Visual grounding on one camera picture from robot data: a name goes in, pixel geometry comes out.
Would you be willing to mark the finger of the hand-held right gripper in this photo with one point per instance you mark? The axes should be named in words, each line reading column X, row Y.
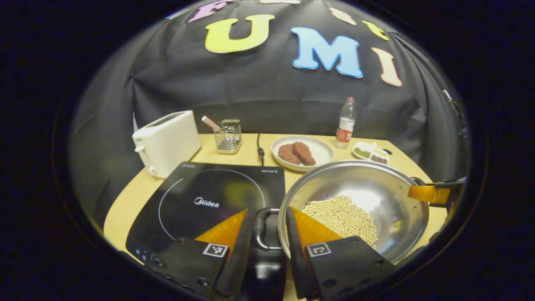
column 428, row 194

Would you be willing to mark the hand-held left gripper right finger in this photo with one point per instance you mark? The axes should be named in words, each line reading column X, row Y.
column 297, row 259

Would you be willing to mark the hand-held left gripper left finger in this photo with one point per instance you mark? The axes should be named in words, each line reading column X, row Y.
column 240, row 259

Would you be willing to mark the pile of soybeans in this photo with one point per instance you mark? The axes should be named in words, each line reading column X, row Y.
column 342, row 215

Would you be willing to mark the stainless steel pot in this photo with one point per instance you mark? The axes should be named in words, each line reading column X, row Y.
column 355, row 184

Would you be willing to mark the black induction cooktop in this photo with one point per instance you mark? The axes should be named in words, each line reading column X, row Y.
column 200, row 188

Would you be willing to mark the pile of dark beans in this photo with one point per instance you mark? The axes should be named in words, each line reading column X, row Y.
column 379, row 159

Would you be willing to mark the pile of pale beans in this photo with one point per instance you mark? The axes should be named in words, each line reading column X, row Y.
column 380, row 152

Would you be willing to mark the white divided dish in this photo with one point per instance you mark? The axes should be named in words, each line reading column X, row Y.
column 368, row 146

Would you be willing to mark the pile of green beans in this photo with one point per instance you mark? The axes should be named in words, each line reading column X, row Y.
column 362, row 153

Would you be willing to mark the clear plastic water bottle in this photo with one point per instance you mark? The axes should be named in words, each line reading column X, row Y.
column 345, row 129

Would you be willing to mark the brown meat patty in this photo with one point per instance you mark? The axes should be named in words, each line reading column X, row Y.
column 304, row 153
column 287, row 154

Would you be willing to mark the white round plate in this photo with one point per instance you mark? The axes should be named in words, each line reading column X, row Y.
column 322, row 152

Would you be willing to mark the white toaster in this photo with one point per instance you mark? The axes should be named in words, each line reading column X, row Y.
column 167, row 142

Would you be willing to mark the black backdrop cloth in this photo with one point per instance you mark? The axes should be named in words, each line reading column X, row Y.
column 250, row 96

